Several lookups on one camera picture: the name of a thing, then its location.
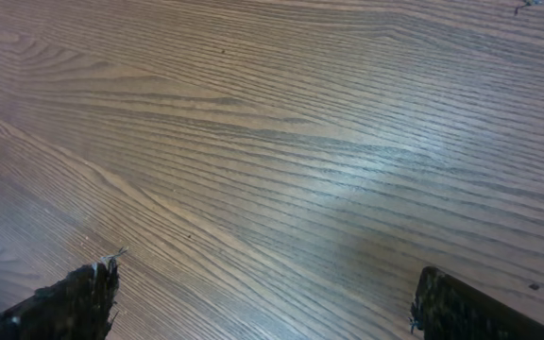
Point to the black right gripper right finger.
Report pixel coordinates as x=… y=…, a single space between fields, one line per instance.
x=445 y=308

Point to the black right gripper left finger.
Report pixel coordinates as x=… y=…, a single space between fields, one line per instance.
x=76 y=307

